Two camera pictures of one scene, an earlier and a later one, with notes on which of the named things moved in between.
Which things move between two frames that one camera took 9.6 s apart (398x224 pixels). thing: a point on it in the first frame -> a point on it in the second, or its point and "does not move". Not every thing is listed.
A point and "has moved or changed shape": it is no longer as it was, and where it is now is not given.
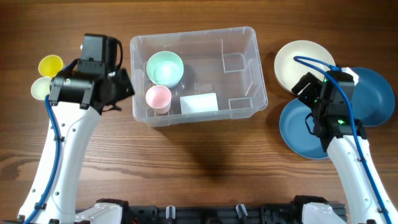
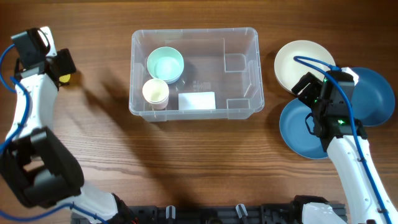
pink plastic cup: [158, 98] has moved or changed shape
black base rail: [217, 214] does not move
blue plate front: [295, 132] does not move
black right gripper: [314, 87] does not move
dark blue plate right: [372, 100] does not move
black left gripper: [128, 88] -> [69, 66]
